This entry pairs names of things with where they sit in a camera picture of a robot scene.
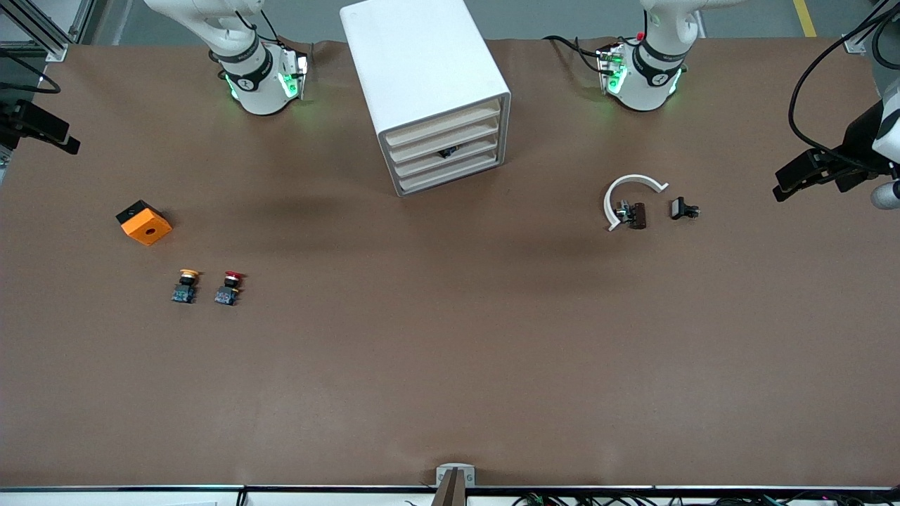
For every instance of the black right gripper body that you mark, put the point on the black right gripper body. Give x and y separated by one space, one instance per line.
15 117

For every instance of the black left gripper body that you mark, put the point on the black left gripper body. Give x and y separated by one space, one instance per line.
859 144

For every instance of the red push button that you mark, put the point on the red push button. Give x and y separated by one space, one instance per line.
226 295

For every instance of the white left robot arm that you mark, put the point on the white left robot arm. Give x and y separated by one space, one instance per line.
654 84

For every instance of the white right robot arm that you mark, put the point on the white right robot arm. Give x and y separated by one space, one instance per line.
253 91

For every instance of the yellow push button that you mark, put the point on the yellow push button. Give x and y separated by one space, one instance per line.
185 292

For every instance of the beige cabinet drawer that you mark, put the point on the beige cabinet drawer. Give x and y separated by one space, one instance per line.
422 177
422 162
422 132

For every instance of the white drawer cabinet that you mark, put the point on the white drawer cabinet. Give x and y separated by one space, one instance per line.
415 56

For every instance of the small black component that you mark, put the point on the small black component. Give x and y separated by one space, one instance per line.
678 208

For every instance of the dark brown component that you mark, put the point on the dark brown component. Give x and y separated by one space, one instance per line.
638 216

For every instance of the white curved plastic piece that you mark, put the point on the white curved plastic piece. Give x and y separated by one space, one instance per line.
633 179

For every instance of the silver base connector block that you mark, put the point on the silver base connector block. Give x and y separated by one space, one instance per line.
299 74
613 74

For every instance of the brown table mat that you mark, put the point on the brown table mat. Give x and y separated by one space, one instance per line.
450 351

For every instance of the aluminium frame profile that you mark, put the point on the aluminium frame profile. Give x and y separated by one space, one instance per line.
58 53
854 43

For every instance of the orange black switch box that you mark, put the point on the orange black switch box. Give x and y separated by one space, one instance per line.
148 228

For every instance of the white table edge rail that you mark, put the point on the white table edge rail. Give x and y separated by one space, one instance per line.
316 497

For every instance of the grey metal clamp bracket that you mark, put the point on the grey metal clamp bracket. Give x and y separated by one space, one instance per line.
439 472

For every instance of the brown tapered post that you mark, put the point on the brown tapered post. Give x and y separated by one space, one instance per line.
451 492

